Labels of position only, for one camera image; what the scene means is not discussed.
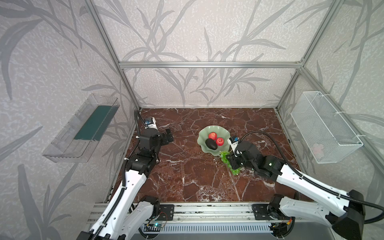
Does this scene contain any green fake grape bunch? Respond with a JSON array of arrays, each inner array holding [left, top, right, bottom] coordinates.
[[220, 152, 241, 176]]

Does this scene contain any red fake apple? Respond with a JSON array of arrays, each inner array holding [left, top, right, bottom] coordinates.
[[216, 138, 225, 147], [209, 132, 218, 141]]

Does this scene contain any dark fake avocado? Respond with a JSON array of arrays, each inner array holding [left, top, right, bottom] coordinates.
[[205, 138, 218, 150]]

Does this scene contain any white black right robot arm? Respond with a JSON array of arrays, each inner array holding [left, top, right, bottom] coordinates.
[[227, 137, 365, 240]]

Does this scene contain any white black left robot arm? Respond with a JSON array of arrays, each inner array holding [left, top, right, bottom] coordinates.
[[77, 128, 174, 240]]

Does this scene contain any pale green wavy fruit bowl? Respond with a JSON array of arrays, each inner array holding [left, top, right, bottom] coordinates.
[[197, 126, 230, 157]]

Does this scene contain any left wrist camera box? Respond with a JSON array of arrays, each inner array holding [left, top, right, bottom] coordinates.
[[144, 117, 158, 130]]

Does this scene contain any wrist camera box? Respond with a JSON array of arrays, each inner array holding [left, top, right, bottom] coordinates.
[[144, 117, 158, 130], [228, 136, 239, 153]]

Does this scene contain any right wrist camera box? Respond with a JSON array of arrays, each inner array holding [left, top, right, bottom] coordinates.
[[228, 136, 239, 153]]

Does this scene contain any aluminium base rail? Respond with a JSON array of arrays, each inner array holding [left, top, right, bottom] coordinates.
[[86, 202, 298, 235]]

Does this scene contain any clear plastic wall tray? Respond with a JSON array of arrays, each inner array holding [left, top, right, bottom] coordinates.
[[43, 94, 120, 163]]

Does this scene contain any horizontal aluminium frame bar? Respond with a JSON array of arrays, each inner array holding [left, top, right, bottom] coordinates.
[[119, 62, 301, 69]]

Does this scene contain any white wire mesh basket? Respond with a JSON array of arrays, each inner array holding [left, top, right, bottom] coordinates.
[[291, 91, 364, 164]]

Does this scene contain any aluminium corner frame post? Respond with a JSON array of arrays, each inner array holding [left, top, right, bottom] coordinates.
[[85, 0, 141, 111]]

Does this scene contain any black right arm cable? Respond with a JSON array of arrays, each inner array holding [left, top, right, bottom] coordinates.
[[238, 131, 384, 224]]

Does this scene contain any right aluminium corner post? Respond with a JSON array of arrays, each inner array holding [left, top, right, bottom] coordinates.
[[275, 0, 344, 111]]

